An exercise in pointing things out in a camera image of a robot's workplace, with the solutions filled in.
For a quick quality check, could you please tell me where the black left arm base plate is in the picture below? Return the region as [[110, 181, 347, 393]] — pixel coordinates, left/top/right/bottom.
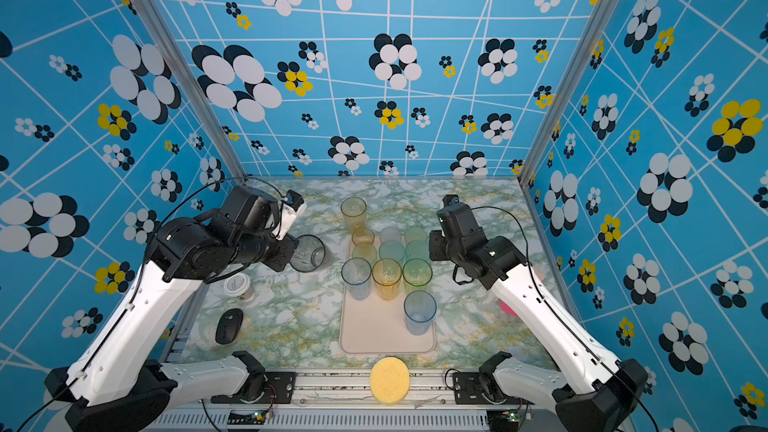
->
[[210, 371, 297, 405]]

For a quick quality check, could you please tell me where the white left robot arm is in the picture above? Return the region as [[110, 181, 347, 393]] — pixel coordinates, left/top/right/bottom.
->
[[45, 218, 298, 431]]

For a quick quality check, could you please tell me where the grey glass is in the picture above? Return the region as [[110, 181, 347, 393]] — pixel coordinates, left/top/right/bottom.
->
[[290, 234, 326, 273]]

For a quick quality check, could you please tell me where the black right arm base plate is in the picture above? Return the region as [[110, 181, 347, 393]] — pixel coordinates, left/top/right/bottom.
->
[[445, 371, 529, 408]]

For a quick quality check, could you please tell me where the small amber glass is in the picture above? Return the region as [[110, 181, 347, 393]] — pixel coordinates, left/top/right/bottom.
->
[[351, 227, 376, 246]]

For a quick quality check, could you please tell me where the pale pink rectangular tray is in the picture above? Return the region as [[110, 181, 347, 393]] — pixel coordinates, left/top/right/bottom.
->
[[339, 239, 437, 355]]

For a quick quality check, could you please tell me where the grey-blue glass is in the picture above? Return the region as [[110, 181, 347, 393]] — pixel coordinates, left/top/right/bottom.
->
[[341, 257, 372, 301]]

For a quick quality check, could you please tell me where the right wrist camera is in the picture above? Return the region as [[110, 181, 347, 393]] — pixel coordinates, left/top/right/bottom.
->
[[437, 194, 487, 252]]

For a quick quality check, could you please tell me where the pink plush doll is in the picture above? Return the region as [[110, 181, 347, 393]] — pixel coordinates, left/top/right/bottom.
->
[[499, 267, 545, 317]]

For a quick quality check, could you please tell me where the white tape roll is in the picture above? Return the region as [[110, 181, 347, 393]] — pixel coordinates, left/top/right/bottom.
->
[[223, 272, 254, 301]]

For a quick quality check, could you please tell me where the tall green-teal glass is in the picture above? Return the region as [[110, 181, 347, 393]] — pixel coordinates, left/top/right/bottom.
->
[[406, 240, 430, 262]]

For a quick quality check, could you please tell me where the pale green glass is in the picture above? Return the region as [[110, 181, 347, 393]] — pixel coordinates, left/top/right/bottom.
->
[[404, 226, 429, 244], [351, 244, 378, 265]]

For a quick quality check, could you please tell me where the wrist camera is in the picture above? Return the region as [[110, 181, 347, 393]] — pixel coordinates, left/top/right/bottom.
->
[[437, 194, 487, 252], [210, 186, 307, 243]]

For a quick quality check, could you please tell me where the yellow glass column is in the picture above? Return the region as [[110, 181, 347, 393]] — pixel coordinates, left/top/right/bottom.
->
[[372, 258, 402, 301]]

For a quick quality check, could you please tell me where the tall blue glass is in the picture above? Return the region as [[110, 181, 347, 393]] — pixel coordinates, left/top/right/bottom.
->
[[403, 290, 437, 336]]

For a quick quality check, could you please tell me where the green glass column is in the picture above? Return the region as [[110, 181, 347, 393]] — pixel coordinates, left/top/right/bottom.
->
[[402, 258, 433, 294]]

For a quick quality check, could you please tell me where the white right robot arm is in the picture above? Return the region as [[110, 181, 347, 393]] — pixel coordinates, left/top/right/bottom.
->
[[429, 230, 648, 431]]

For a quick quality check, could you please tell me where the tall amber glass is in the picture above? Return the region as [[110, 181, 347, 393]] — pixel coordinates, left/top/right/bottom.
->
[[340, 196, 368, 233]]

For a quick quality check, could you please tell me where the aluminium front rail frame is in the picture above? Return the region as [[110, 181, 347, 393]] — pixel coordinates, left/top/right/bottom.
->
[[146, 369, 565, 431]]

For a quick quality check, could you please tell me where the small clear glass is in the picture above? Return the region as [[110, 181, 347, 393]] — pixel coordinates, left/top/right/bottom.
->
[[379, 226, 402, 243]]

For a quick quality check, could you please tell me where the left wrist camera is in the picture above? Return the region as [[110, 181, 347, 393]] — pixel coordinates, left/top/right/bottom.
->
[[210, 186, 307, 243]]

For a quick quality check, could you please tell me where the tall teal glass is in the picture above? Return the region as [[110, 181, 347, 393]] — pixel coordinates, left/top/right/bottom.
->
[[378, 240, 405, 264]]

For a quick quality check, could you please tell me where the black computer mouse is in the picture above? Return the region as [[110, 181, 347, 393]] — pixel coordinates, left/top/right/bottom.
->
[[215, 308, 244, 345]]

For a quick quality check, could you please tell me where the yellow round sponge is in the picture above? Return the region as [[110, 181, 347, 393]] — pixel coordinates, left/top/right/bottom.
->
[[370, 357, 410, 405]]

